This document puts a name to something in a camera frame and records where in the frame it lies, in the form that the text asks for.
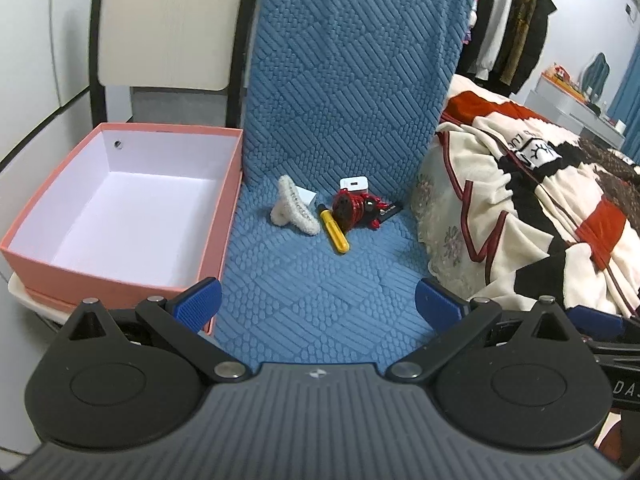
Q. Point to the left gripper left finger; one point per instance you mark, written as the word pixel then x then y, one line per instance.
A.
pixel 175 325

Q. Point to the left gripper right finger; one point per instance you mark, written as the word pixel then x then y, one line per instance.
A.
pixel 458 325

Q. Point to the yellow handled screwdriver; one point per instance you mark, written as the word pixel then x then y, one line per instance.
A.
pixel 335 233

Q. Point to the red black tripod ball head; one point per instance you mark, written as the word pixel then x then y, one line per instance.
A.
pixel 353 210

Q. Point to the white fluffy hair claw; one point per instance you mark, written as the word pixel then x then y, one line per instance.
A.
pixel 290 210

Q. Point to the pink cardboard box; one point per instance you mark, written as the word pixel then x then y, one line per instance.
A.
pixel 135 210

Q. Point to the floral lace bed cover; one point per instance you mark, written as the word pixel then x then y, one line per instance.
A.
pixel 442 224

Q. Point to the black usb stick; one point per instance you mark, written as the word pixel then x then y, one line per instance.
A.
pixel 388 212

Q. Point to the red white black blanket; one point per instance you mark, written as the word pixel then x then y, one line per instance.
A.
pixel 533 208

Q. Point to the white tray under box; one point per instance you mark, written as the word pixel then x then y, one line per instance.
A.
pixel 54 314

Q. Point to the white charger with port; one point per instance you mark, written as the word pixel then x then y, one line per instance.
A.
pixel 355 184

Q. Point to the small white charger cube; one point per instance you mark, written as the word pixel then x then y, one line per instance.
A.
pixel 307 197

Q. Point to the white dresser with items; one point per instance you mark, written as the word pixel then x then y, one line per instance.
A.
pixel 556 102

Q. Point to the blue curtain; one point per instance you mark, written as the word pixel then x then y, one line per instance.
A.
pixel 626 106

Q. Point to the blue textured chair cover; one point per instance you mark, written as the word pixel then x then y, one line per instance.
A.
pixel 337 89

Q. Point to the hanging clothes rack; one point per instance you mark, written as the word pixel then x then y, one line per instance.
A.
pixel 504 42

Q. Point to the beige chair backrest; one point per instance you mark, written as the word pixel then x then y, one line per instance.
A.
pixel 180 60

